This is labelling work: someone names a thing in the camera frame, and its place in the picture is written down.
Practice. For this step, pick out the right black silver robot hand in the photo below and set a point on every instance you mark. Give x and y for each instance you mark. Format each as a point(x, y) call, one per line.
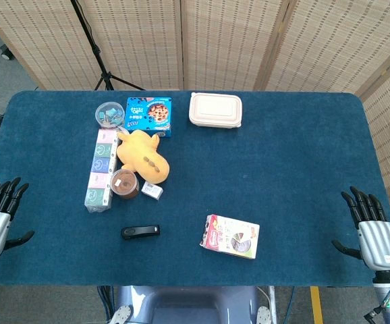
point(380, 239)

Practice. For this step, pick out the yellow plush toy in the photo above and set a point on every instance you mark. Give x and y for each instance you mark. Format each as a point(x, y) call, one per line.
point(141, 155)

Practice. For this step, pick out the silver-blue robot base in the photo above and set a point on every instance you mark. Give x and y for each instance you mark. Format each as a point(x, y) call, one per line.
point(188, 305)

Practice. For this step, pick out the yellow floor tape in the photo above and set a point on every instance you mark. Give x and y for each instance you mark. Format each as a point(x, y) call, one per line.
point(317, 305)

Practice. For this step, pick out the pastel tissue multipack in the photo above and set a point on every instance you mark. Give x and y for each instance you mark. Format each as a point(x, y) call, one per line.
point(101, 168)

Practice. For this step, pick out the clear jar of rubber bands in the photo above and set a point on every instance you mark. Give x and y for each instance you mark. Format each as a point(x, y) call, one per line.
point(124, 184)

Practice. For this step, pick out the blue felt table cloth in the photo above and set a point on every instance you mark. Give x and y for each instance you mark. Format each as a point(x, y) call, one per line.
point(249, 175)

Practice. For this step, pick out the black stapler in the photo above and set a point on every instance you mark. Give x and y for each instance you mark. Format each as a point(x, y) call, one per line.
point(139, 231)

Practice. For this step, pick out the white red biscuit box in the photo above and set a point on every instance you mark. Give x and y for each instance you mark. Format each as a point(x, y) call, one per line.
point(230, 236)

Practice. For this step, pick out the small white box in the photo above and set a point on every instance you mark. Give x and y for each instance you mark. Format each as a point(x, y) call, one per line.
point(152, 190)

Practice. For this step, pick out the clear jar of binder clips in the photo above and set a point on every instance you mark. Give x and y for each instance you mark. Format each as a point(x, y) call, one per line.
point(110, 114)

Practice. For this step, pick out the black caster wheel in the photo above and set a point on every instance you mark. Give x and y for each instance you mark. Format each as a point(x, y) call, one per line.
point(6, 53)

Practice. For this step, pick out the blue cookie box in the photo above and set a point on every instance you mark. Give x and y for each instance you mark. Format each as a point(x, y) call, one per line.
point(147, 116)

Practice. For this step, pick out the black tripod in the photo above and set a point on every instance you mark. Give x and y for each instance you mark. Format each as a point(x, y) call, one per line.
point(95, 50)

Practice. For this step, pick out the beige lidded lunch box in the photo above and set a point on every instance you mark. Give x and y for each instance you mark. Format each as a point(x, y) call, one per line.
point(215, 109)

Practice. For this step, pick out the bamboo folding screen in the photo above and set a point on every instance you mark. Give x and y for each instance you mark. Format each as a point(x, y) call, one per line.
point(232, 44)

